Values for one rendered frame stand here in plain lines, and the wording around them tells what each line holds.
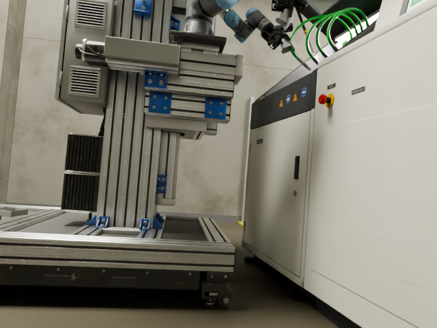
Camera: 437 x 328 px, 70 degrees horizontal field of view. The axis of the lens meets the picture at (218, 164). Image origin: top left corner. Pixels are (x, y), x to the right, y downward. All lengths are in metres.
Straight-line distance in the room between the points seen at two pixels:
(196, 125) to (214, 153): 1.95
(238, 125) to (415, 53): 2.58
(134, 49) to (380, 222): 0.98
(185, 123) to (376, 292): 0.95
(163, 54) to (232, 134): 2.27
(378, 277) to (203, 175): 2.52
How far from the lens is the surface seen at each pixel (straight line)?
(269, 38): 1.85
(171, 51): 1.21
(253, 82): 3.55
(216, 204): 3.35
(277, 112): 1.63
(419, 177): 0.93
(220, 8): 1.36
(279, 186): 1.52
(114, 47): 1.23
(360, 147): 1.09
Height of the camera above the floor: 0.49
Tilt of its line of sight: 2 degrees up
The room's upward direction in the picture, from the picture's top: 4 degrees clockwise
